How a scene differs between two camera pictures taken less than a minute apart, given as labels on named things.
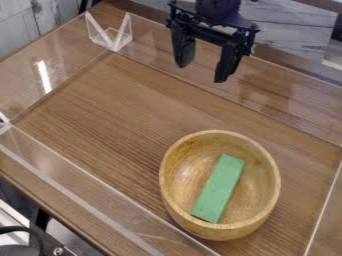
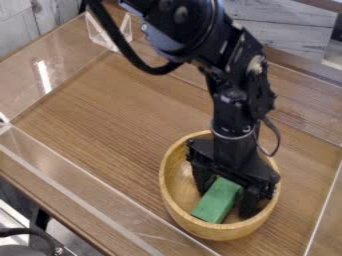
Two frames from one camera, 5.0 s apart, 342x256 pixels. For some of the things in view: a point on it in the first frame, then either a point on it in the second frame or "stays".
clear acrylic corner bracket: x=109 y=38 stays
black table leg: x=41 y=218 stays
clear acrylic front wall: x=58 y=211 stays
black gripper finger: x=183 y=47 → x=204 y=177
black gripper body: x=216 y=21 → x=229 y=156
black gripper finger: x=228 y=62 → x=251 y=201
